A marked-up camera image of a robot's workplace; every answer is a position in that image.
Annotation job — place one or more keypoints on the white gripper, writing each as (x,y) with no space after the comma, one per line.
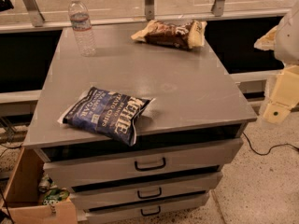
(288,39)

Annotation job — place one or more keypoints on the metal railing frame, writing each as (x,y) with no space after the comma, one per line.
(30,15)

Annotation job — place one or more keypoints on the middle grey drawer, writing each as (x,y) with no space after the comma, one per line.
(145,191)

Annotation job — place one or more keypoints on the green snack bag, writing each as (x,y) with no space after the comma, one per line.
(54,196)

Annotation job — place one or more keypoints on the cardboard box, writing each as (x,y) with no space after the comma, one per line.
(22,200)

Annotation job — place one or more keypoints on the clear plastic water bottle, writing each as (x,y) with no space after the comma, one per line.
(82,27)

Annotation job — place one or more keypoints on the bottom grey drawer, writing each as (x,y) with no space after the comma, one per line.
(147,209)

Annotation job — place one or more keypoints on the blue kettle chip bag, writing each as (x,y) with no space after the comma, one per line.
(109,113)

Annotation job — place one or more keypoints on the brown chip bag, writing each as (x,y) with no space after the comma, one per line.
(185,36)

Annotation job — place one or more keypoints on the grey drawer cabinet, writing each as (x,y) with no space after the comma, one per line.
(194,100)

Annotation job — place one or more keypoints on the top grey drawer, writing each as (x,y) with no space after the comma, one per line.
(100,169)

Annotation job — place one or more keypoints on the grey drawer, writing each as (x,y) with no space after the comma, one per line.
(147,209)
(145,191)
(100,169)

